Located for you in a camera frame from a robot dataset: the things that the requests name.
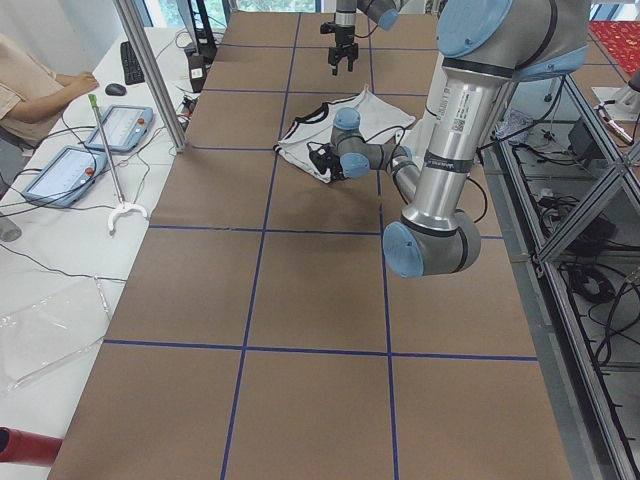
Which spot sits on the black computer keyboard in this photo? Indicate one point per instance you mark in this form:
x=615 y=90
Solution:
x=132 y=70

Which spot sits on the lower blue teach pendant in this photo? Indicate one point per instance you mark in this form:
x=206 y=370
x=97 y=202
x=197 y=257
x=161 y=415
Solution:
x=65 y=178

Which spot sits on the aluminium frame post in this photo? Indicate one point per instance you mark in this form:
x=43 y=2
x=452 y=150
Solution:
x=135 y=32

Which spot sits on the black computer mouse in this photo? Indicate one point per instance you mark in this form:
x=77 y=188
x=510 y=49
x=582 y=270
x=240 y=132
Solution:
x=115 y=89

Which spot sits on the patterned cloth rag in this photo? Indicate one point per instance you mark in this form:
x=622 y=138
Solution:
x=514 y=127

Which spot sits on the upper blue teach pendant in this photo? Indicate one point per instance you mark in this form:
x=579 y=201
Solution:
x=125 y=126

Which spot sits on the grey cartoon print t-shirt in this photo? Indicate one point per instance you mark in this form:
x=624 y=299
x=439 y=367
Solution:
x=358 y=129

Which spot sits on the person's hand on desk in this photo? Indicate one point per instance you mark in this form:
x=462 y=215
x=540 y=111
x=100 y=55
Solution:
x=80 y=84

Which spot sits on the red fire extinguisher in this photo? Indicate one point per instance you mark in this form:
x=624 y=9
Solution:
x=28 y=448

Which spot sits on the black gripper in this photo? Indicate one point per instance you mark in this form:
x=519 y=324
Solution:
x=343 y=44
x=334 y=172

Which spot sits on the blue teach pendant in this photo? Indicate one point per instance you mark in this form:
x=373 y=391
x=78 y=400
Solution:
x=125 y=126
x=65 y=178

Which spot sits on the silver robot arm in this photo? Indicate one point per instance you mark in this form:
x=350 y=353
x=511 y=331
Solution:
x=484 y=44
x=383 y=13

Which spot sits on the clear plastic bag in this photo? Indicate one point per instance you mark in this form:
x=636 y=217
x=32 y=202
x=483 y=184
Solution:
x=51 y=333

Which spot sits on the aluminium frame table side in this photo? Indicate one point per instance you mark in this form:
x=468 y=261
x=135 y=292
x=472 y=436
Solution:
x=568 y=199

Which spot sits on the black monitor on stand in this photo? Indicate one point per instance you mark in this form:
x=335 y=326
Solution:
x=202 y=33

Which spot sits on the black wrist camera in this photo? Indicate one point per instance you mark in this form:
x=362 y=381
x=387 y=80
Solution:
x=320 y=155
x=328 y=28

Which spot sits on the reacher grabber stick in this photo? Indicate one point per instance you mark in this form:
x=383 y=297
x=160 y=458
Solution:
x=123 y=207

